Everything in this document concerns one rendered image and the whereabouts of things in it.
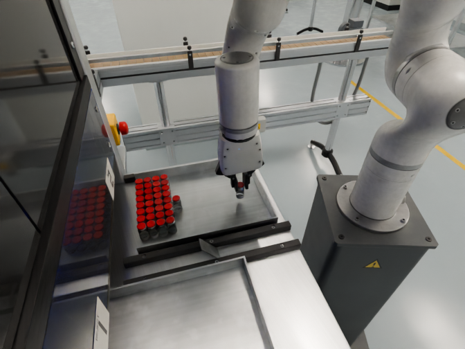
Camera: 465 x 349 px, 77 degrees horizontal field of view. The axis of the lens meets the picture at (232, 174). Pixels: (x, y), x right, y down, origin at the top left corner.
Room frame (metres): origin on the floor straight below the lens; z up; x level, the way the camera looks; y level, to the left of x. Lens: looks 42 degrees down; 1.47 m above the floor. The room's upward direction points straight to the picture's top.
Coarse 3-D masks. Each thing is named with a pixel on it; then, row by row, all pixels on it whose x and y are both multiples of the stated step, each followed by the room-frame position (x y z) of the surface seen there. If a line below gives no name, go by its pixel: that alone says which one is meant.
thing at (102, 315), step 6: (102, 306) 0.19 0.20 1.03; (96, 312) 0.17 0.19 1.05; (102, 312) 0.18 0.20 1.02; (108, 312) 0.20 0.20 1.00; (96, 318) 0.17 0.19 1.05; (102, 318) 0.18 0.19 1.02; (108, 318) 0.19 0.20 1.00; (96, 324) 0.16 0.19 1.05; (102, 324) 0.17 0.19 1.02; (108, 324) 0.18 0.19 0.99; (96, 330) 0.15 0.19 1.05; (102, 330) 0.16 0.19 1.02; (108, 330) 0.17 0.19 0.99; (96, 336) 0.14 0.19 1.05; (102, 336) 0.15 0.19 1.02; (108, 336) 0.16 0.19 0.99; (96, 342) 0.14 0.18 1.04; (102, 342) 0.15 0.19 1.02; (96, 348) 0.13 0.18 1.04; (102, 348) 0.14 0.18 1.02
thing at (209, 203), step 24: (168, 168) 0.64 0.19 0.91; (192, 168) 0.66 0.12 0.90; (192, 192) 0.58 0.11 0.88; (216, 192) 0.58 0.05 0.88; (264, 192) 0.54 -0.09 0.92; (192, 216) 0.49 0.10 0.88; (216, 216) 0.49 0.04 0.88; (240, 216) 0.49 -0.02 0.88; (264, 216) 0.49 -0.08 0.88; (168, 240) 0.39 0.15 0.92; (192, 240) 0.40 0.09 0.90
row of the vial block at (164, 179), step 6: (162, 174) 0.60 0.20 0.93; (162, 180) 0.58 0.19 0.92; (168, 180) 0.59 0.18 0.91; (162, 186) 0.56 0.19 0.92; (168, 186) 0.55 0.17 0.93; (162, 192) 0.55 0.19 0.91; (168, 192) 0.53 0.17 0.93; (168, 198) 0.51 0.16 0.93; (168, 204) 0.49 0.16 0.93; (168, 210) 0.47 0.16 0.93; (168, 216) 0.45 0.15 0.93; (174, 216) 0.48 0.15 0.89; (168, 222) 0.43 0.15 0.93; (174, 222) 0.44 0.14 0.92; (168, 228) 0.43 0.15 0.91; (174, 228) 0.43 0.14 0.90
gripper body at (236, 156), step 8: (224, 136) 0.52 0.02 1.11; (256, 136) 0.53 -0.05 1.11; (224, 144) 0.51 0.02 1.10; (232, 144) 0.51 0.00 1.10; (240, 144) 0.51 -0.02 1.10; (248, 144) 0.52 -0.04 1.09; (256, 144) 0.52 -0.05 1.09; (224, 152) 0.50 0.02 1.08; (232, 152) 0.51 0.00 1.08; (240, 152) 0.51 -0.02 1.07; (248, 152) 0.52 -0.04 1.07; (256, 152) 0.52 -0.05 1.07; (224, 160) 0.50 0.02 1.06; (232, 160) 0.51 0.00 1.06; (240, 160) 0.51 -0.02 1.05; (248, 160) 0.52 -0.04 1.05; (256, 160) 0.52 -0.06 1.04; (224, 168) 0.50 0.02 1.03; (232, 168) 0.51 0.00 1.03; (240, 168) 0.51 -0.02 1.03; (248, 168) 0.52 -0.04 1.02; (256, 168) 0.52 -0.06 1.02
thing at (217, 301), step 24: (216, 264) 0.33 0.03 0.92; (240, 264) 0.34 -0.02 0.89; (120, 288) 0.28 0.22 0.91; (144, 288) 0.29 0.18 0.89; (168, 288) 0.29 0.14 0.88; (192, 288) 0.29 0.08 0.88; (216, 288) 0.29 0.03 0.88; (240, 288) 0.29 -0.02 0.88; (120, 312) 0.24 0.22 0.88; (144, 312) 0.24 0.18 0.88; (168, 312) 0.24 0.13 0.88; (192, 312) 0.24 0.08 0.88; (216, 312) 0.24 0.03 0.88; (240, 312) 0.24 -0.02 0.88; (120, 336) 0.20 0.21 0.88; (144, 336) 0.20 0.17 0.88; (168, 336) 0.20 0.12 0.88; (192, 336) 0.20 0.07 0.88; (216, 336) 0.20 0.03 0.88; (240, 336) 0.20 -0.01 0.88; (264, 336) 0.20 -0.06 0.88
